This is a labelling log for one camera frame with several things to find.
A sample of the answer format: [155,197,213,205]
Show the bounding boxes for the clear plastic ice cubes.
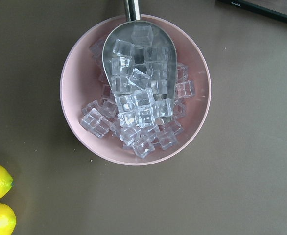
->
[80,22,195,159]

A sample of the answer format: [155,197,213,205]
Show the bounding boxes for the metal ice scoop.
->
[102,0,177,128]

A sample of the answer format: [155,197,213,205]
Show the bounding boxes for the pink bowl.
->
[60,14,211,166]

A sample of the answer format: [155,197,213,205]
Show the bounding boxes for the yellow lemon lower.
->
[0,203,17,235]

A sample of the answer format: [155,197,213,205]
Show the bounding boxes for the black tray with glasses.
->
[219,0,287,23]

